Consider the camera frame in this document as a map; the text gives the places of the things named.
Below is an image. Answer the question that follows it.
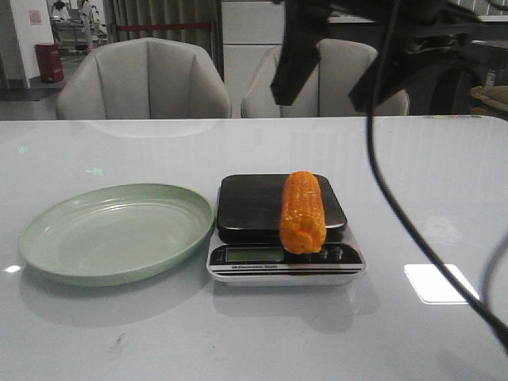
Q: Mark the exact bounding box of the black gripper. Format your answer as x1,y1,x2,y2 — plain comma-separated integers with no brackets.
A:
271,1,483,112

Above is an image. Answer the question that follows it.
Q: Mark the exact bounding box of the orange corn cob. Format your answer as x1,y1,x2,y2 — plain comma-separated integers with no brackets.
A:
279,171,326,255

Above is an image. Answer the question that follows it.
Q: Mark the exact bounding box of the right grey upholstered chair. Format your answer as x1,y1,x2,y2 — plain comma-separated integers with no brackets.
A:
241,37,410,119

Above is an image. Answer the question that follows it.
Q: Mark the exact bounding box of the grey upholstered chair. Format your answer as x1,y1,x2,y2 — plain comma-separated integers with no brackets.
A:
56,37,231,120
241,37,410,119

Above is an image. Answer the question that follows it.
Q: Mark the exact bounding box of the white cabinet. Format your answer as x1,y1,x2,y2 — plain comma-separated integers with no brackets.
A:
221,1,285,118

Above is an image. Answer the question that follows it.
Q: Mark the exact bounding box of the grey counter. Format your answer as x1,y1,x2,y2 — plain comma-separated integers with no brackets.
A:
328,15,507,48

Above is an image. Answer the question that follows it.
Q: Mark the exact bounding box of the dark appliance at right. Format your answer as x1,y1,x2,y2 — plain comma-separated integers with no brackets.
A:
429,38,508,117

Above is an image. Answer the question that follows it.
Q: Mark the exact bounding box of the tan cushion at right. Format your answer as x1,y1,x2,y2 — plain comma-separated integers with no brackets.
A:
470,85,508,121

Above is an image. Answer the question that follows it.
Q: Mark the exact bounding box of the left grey upholstered chair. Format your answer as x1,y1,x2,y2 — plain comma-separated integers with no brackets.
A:
56,37,231,120

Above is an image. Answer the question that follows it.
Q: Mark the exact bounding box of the black digital kitchen scale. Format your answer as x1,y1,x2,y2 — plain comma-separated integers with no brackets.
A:
206,174,367,287

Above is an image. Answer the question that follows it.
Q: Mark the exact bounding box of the light green plate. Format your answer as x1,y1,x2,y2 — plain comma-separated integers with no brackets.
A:
19,183,214,287

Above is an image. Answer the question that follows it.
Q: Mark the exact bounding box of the red trash bin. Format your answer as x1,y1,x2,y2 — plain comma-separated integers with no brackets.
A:
35,43,64,83

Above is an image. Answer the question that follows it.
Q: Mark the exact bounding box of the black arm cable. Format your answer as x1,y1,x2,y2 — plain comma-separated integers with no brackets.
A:
364,0,508,350

